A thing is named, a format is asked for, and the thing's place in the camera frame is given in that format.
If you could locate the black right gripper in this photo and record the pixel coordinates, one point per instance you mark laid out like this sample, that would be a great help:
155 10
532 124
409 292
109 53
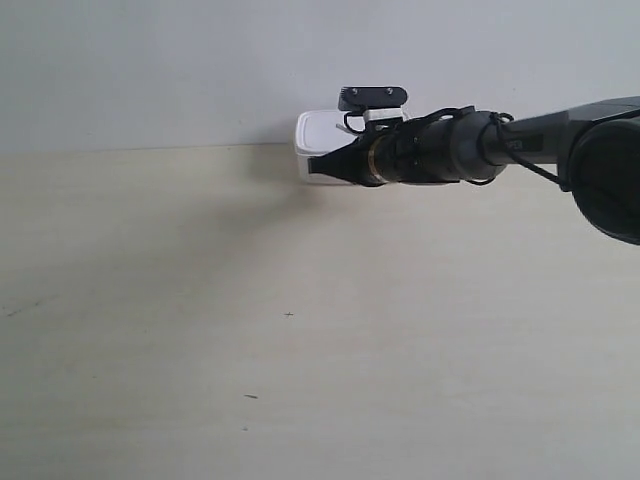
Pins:
350 164

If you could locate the white lidded plastic container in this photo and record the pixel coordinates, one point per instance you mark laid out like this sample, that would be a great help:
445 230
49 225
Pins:
317 133

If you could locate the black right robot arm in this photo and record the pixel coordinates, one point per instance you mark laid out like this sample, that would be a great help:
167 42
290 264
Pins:
590 151

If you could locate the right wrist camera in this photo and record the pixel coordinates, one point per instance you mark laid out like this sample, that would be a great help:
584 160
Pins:
378 106

